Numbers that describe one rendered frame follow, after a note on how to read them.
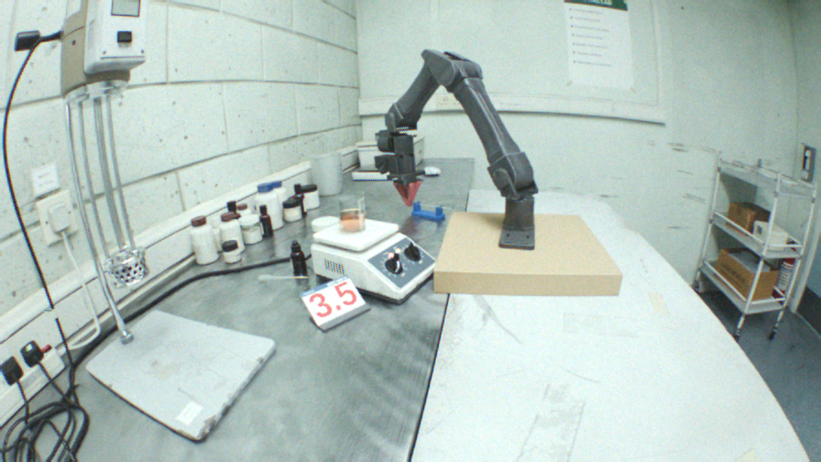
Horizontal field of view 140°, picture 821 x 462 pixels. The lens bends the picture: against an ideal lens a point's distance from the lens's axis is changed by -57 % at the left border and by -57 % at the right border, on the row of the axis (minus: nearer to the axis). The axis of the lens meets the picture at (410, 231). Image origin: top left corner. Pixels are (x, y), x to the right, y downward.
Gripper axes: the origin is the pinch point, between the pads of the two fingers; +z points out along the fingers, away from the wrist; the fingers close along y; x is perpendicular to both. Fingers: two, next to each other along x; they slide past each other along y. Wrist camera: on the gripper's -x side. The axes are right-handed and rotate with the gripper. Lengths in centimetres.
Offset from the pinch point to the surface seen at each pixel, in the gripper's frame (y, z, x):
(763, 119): -212, -35, 156
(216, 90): 39, -41, -35
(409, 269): 34.1, 0.2, 30.0
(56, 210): 88, -22, -6
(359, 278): 40.6, 0.4, 24.6
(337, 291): 45, 1, 25
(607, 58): -144, -59, 35
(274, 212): 32.0, -3.5, -21.7
